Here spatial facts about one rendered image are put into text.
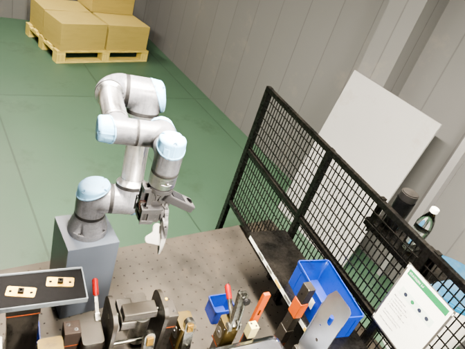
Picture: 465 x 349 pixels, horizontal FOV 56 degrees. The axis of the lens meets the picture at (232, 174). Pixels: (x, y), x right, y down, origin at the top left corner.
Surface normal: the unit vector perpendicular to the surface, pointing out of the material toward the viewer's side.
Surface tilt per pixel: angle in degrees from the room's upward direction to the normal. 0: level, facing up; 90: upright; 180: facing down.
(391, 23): 90
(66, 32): 90
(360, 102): 83
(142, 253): 0
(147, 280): 0
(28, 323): 90
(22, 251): 0
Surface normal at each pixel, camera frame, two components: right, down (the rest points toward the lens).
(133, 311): 0.29, -0.81
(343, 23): -0.81, 0.08
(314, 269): 0.30, 0.59
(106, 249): 0.51, 0.58
